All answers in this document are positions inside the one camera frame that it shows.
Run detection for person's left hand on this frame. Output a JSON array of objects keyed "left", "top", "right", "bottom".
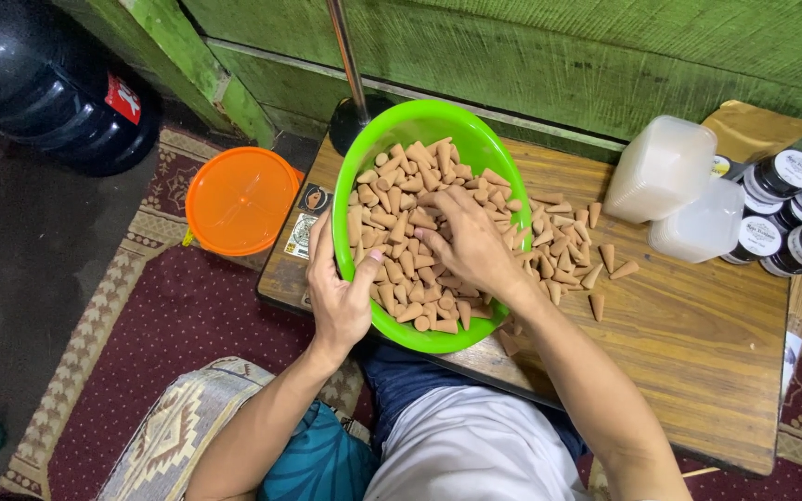
[{"left": 306, "top": 208, "right": 384, "bottom": 354}]

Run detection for person's right hand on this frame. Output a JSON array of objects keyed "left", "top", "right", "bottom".
[{"left": 414, "top": 185, "right": 536, "bottom": 302}]

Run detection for green plastic bowl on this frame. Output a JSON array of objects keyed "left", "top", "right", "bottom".
[{"left": 331, "top": 99, "right": 534, "bottom": 354}]

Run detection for white sticker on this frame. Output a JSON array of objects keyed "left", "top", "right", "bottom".
[{"left": 284, "top": 212, "right": 320, "bottom": 261}]

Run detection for spilled pile of incense cones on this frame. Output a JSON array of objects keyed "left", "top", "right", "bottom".
[{"left": 497, "top": 191, "right": 642, "bottom": 357}]

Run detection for heap of tan incense cones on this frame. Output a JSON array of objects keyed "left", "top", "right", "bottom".
[{"left": 347, "top": 137, "right": 524, "bottom": 335}]

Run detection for person's blue jeans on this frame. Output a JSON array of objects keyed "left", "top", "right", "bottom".
[{"left": 358, "top": 340, "right": 589, "bottom": 462}]

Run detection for black sticker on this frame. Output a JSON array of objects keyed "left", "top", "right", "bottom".
[{"left": 297, "top": 182, "right": 334, "bottom": 216}]

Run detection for orange lidded plastic container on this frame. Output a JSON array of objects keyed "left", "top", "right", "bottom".
[{"left": 181, "top": 146, "right": 305, "bottom": 257}]

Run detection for red patterned rug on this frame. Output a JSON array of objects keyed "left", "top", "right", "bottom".
[{"left": 0, "top": 125, "right": 802, "bottom": 501}]

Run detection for teal cloth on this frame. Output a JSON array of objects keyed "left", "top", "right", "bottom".
[{"left": 258, "top": 400, "right": 380, "bottom": 501}]

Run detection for tall stack of clear containers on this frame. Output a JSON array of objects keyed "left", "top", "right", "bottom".
[{"left": 603, "top": 115, "right": 718, "bottom": 225}]

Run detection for person's white shirt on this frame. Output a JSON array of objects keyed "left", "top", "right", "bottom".
[{"left": 362, "top": 385, "right": 591, "bottom": 501}]

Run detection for beige patterned cushion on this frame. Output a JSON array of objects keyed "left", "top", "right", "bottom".
[{"left": 95, "top": 356, "right": 369, "bottom": 501}]

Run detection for short stack of clear containers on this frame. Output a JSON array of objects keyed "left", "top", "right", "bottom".
[{"left": 647, "top": 177, "right": 747, "bottom": 264}]

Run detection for metal pole with black base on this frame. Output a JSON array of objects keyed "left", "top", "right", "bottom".
[{"left": 324, "top": 0, "right": 396, "bottom": 158}]

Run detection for low wooden table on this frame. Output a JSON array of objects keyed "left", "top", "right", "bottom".
[{"left": 256, "top": 132, "right": 792, "bottom": 478}]

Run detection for gold foil pouch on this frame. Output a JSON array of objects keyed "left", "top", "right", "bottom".
[{"left": 702, "top": 99, "right": 802, "bottom": 165}]

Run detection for dark water jug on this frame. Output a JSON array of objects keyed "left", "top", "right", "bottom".
[{"left": 0, "top": 0, "right": 162, "bottom": 177}]

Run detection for green wooden post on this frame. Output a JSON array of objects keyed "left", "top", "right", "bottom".
[{"left": 53, "top": 0, "right": 277, "bottom": 148}]

